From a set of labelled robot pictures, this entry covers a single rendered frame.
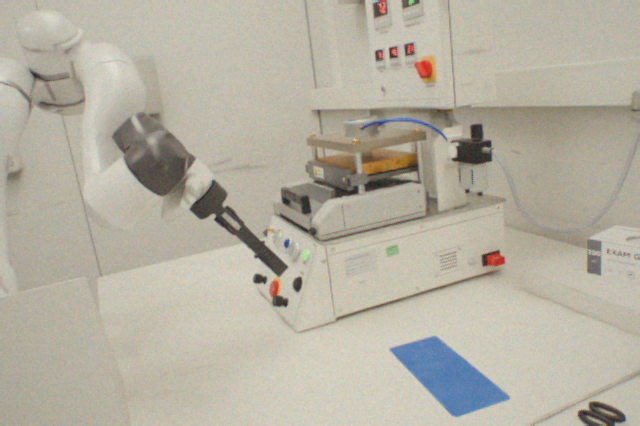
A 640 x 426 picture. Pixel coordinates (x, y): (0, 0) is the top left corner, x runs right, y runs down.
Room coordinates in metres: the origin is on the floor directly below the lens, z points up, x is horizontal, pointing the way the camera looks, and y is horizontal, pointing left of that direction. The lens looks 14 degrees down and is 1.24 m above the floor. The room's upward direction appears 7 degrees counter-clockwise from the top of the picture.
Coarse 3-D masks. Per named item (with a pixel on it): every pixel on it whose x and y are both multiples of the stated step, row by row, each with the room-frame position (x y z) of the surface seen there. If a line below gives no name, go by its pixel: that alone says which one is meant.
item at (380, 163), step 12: (336, 156) 1.28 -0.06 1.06; (348, 156) 1.25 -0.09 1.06; (372, 156) 1.20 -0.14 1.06; (384, 156) 1.18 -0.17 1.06; (396, 156) 1.16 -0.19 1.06; (408, 156) 1.15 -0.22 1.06; (372, 168) 1.12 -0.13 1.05; (384, 168) 1.13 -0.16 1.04; (396, 168) 1.15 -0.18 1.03; (408, 168) 1.15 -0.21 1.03
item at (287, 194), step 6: (282, 192) 1.22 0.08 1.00; (288, 192) 1.17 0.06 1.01; (294, 192) 1.15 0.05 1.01; (282, 198) 1.22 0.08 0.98; (288, 198) 1.18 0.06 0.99; (294, 198) 1.13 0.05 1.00; (300, 198) 1.10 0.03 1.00; (306, 198) 1.10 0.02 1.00; (300, 204) 1.10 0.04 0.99; (306, 204) 1.10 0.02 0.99; (306, 210) 1.10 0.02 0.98
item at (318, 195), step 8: (312, 184) 1.22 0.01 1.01; (312, 192) 1.23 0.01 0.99; (320, 192) 1.18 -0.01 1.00; (328, 192) 1.13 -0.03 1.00; (280, 200) 1.27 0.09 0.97; (312, 200) 1.22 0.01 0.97; (320, 200) 1.18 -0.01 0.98; (280, 208) 1.25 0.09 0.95; (288, 208) 1.19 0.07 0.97; (296, 208) 1.16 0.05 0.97; (312, 208) 1.14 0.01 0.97; (320, 208) 1.13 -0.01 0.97; (288, 216) 1.20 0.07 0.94; (296, 216) 1.14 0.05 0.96; (304, 216) 1.09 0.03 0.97; (312, 216) 1.07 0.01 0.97; (304, 224) 1.09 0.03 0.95
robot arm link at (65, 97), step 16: (0, 64) 1.03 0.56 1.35; (16, 64) 1.05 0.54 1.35; (0, 80) 0.99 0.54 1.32; (16, 80) 1.02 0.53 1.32; (32, 80) 1.06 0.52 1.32; (48, 80) 1.08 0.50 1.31; (64, 80) 1.08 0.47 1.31; (32, 96) 1.04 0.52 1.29; (48, 96) 1.09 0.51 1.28; (64, 96) 1.10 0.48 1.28; (80, 96) 1.12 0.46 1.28; (64, 112) 1.12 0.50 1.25; (80, 112) 1.14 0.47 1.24
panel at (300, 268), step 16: (272, 224) 1.29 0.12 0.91; (272, 240) 1.26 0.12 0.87; (304, 240) 1.08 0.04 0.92; (288, 256) 1.13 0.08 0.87; (272, 272) 1.19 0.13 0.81; (288, 272) 1.10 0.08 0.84; (304, 272) 1.03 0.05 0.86; (288, 288) 1.08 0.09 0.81; (304, 288) 1.01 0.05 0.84; (288, 304) 1.05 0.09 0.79; (288, 320) 1.02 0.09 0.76
